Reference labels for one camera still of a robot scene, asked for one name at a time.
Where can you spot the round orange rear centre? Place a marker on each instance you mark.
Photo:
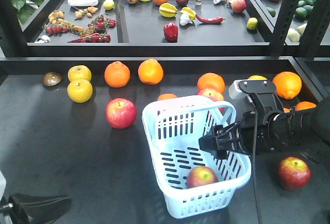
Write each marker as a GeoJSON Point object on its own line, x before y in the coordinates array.
{"type": "Point", "coordinates": [150, 72]}

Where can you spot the orange with knob top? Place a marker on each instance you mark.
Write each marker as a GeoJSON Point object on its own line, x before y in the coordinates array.
{"type": "Point", "coordinates": [117, 74]}

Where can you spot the yellow brown pear fruit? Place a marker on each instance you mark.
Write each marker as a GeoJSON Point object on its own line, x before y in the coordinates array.
{"type": "Point", "coordinates": [257, 77]}

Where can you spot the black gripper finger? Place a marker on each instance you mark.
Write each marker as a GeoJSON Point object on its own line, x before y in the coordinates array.
{"type": "Point", "coordinates": [36, 209]}
{"type": "Point", "coordinates": [230, 131]}
{"type": "Point", "coordinates": [209, 144]}

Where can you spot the red bell pepper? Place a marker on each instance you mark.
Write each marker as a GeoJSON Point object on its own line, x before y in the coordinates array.
{"type": "Point", "coordinates": [170, 31]}

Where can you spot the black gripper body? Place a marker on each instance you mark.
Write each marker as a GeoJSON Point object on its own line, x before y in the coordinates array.
{"type": "Point", "coordinates": [247, 136]}

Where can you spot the red apple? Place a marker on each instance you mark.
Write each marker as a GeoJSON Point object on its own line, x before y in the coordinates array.
{"type": "Point", "coordinates": [200, 176]}
{"type": "Point", "coordinates": [121, 113]}
{"type": "Point", "coordinates": [294, 173]}

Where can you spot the black wooden produce stand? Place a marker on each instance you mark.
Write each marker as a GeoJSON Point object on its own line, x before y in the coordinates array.
{"type": "Point", "coordinates": [235, 49]}

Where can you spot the yellow apple front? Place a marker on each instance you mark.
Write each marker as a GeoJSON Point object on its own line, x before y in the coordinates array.
{"type": "Point", "coordinates": [80, 90]}

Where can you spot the light blue plastic basket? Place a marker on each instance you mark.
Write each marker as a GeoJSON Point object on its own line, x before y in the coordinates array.
{"type": "Point", "coordinates": [173, 128]}

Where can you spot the yellow lemon upper tray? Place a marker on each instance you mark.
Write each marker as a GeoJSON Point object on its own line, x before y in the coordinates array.
{"type": "Point", "coordinates": [108, 4]}

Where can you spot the small orange right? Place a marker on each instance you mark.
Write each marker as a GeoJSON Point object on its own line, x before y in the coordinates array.
{"type": "Point", "coordinates": [303, 105]}

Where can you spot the red apple left edge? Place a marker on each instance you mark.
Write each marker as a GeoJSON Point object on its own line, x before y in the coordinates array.
{"type": "Point", "coordinates": [211, 94]}

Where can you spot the small orange centre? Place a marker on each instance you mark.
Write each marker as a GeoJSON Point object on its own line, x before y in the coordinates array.
{"type": "Point", "coordinates": [166, 96]}

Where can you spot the yellow apple rear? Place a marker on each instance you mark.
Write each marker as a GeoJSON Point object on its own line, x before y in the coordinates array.
{"type": "Point", "coordinates": [79, 72]}

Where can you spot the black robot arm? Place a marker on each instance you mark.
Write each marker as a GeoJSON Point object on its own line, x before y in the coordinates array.
{"type": "Point", "coordinates": [110, 177]}

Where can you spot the large orange fruit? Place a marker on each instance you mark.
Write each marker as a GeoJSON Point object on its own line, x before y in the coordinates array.
{"type": "Point", "coordinates": [288, 85]}

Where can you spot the white garlic bulb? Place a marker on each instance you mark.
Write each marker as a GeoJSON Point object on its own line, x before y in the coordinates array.
{"type": "Point", "coordinates": [185, 20]}

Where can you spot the red chili pepper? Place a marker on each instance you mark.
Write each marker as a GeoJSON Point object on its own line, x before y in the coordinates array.
{"type": "Point", "coordinates": [216, 20]}

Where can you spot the big orange grapefruit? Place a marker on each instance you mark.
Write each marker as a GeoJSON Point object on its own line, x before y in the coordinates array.
{"type": "Point", "coordinates": [211, 80]}

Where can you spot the yellow apple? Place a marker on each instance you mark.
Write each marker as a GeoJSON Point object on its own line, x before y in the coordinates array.
{"type": "Point", "coordinates": [80, 90]}
{"type": "Point", "coordinates": [79, 72]}

